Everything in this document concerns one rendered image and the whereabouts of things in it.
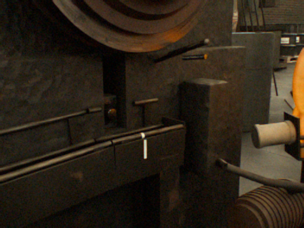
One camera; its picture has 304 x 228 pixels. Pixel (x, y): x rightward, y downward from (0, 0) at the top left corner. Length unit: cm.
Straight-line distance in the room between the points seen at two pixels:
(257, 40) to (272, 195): 255
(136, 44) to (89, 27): 11
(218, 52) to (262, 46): 240
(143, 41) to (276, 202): 50
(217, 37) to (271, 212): 52
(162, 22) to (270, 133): 38
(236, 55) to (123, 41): 49
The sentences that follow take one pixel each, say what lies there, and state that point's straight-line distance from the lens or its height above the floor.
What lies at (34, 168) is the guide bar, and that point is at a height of 70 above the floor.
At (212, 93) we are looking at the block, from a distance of 89.
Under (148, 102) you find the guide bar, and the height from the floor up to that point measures 76.
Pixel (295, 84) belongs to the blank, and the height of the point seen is 82.
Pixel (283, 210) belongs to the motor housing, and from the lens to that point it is 97.
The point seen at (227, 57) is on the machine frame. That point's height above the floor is 84.
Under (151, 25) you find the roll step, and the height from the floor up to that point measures 93.
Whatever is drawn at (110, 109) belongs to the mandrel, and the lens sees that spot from 85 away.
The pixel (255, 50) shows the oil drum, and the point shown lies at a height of 74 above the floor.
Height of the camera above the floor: 93
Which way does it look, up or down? 13 degrees down
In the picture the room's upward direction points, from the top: straight up
